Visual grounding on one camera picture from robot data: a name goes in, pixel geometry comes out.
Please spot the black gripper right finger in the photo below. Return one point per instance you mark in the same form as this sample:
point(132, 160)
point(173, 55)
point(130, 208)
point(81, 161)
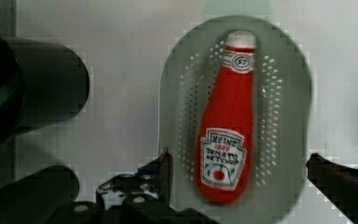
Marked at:
point(338, 183)

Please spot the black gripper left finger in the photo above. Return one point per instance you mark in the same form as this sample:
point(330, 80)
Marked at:
point(153, 179)

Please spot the red plush ketchup bottle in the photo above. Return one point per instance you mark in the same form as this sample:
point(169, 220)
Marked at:
point(225, 144)

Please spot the green oval strainer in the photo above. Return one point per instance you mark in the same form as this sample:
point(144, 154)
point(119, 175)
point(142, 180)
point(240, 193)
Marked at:
point(282, 106)

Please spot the lower black cylinder post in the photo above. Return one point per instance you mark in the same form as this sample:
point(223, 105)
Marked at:
point(34, 198)

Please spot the black cylinder post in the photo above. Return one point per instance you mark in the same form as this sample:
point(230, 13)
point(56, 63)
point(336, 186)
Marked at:
point(40, 84)
point(34, 198)

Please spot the upper black cylinder post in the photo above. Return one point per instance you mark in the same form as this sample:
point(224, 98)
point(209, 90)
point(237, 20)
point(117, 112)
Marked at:
point(40, 84)

